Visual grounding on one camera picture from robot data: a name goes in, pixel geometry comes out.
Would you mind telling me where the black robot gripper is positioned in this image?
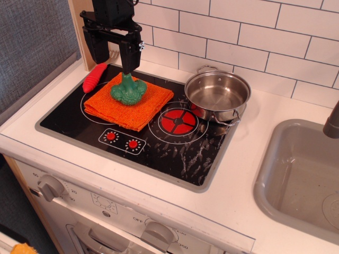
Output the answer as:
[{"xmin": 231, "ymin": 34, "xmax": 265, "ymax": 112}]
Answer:
[{"xmin": 80, "ymin": 0, "xmax": 142, "ymax": 74}]

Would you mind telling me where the green toy broccoli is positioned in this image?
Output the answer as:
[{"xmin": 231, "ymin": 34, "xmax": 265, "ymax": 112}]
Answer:
[{"xmin": 110, "ymin": 73, "xmax": 147, "ymax": 106}]

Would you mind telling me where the orange folded cloth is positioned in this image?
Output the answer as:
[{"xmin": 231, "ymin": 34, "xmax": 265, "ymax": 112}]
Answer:
[{"xmin": 84, "ymin": 73, "xmax": 174, "ymax": 132}]

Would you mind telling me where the red left stove knob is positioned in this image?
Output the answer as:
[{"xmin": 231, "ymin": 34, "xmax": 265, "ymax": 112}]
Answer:
[{"xmin": 106, "ymin": 132, "xmax": 116, "ymax": 141}]

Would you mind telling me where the red stove knob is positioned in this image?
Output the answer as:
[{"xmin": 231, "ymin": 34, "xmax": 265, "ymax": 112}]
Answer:
[
  {"xmin": 128, "ymin": 140, "xmax": 139, "ymax": 149},
  {"xmin": 106, "ymin": 132, "xmax": 116, "ymax": 141}
]

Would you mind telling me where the red right stove knob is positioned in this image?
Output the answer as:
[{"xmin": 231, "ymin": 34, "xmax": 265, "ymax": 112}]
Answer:
[{"xmin": 128, "ymin": 140, "xmax": 139, "ymax": 149}]

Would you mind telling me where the stainless steel pot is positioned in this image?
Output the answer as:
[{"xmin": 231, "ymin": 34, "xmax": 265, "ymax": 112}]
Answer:
[{"xmin": 184, "ymin": 65, "xmax": 251, "ymax": 126}]

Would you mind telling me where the black toy stove top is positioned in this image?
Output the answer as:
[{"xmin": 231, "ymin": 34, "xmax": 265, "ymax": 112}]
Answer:
[{"xmin": 35, "ymin": 71, "xmax": 236, "ymax": 192}]

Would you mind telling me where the grey left oven knob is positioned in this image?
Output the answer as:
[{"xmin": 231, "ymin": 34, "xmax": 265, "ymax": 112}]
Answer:
[{"xmin": 38, "ymin": 175, "xmax": 65, "ymax": 202}]

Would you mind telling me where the grey oven knob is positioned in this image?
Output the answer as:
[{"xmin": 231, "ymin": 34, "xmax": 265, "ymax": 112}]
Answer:
[
  {"xmin": 38, "ymin": 175, "xmax": 65, "ymax": 202},
  {"xmin": 140, "ymin": 222, "xmax": 174, "ymax": 253}
]

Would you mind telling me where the grey right oven knob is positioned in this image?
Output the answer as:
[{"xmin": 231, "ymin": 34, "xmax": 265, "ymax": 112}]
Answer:
[{"xmin": 140, "ymin": 222, "xmax": 174, "ymax": 253}]

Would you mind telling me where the grey toy sink basin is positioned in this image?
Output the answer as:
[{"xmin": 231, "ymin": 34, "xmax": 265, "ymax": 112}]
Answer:
[{"xmin": 254, "ymin": 119, "xmax": 338, "ymax": 244}]

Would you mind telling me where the orange yellow object at corner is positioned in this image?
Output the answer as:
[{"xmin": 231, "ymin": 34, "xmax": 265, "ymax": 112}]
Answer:
[{"xmin": 10, "ymin": 243, "xmax": 38, "ymax": 254}]

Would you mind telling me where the grey faucet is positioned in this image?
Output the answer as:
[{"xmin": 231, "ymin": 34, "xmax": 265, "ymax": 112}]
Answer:
[{"xmin": 323, "ymin": 102, "xmax": 339, "ymax": 139}]

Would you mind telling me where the red ribbed fork handle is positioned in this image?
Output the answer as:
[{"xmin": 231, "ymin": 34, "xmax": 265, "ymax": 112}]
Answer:
[{"xmin": 82, "ymin": 51, "xmax": 120, "ymax": 94}]

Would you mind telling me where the grey oven door handle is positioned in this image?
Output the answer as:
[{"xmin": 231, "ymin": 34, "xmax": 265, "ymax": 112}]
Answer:
[{"xmin": 72, "ymin": 222, "xmax": 149, "ymax": 253}]

